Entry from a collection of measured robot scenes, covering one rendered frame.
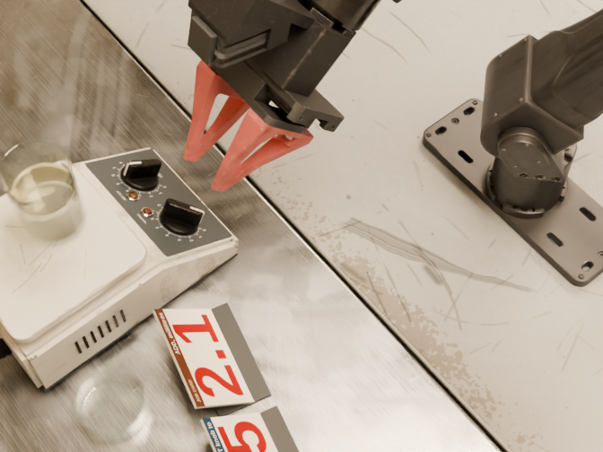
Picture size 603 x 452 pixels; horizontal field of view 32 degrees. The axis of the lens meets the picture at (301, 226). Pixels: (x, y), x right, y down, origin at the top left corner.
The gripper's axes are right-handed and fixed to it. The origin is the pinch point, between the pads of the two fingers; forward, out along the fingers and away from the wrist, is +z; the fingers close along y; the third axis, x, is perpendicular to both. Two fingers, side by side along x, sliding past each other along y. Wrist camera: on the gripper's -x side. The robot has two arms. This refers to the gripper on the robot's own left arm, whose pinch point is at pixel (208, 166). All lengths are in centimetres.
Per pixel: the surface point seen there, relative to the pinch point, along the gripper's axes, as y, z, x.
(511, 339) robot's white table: 21.3, -1.7, 18.7
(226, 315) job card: 5.0, 10.9, 7.8
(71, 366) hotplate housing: 1.5, 19.4, -1.4
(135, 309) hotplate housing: 1.4, 13.5, 1.5
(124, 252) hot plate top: -0.5, 9.2, -1.7
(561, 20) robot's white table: 0.0, -23.2, 36.8
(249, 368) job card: 9.9, 12.0, 6.9
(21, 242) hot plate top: -6.3, 13.5, -5.2
